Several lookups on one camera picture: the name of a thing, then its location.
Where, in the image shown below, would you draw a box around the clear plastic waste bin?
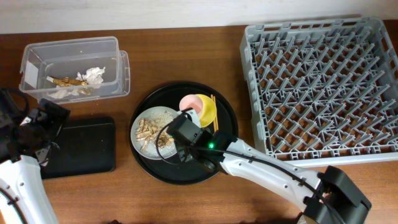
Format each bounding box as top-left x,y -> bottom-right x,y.
19,36 -> 131,105

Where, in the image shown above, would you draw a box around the food scraps on plate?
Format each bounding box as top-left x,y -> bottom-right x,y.
135,111 -> 174,152

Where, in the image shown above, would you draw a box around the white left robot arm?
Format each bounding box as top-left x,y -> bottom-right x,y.
1,88 -> 70,223

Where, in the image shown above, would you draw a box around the pink plastic cup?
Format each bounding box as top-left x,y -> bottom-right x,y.
179,95 -> 204,118

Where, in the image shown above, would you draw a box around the grey plastic dishwasher rack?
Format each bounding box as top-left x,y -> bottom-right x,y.
240,17 -> 397,167

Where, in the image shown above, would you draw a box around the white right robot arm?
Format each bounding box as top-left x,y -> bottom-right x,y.
159,108 -> 372,224

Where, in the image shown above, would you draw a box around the yellow plastic bowl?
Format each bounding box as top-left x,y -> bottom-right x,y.
197,94 -> 216,128

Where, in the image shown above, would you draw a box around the grey plate with food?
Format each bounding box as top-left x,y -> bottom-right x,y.
130,106 -> 177,160

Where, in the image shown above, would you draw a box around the black rectangular bin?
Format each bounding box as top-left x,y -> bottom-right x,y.
40,117 -> 116,179

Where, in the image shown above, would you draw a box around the white tissue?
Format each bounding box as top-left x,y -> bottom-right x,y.
76,67 -> 106,85

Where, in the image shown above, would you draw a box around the gold foil wrapper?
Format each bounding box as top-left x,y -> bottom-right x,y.
46,76 -> 87,87

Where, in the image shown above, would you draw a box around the round black serving tray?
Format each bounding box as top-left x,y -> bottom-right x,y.
129,82 -> 239,185

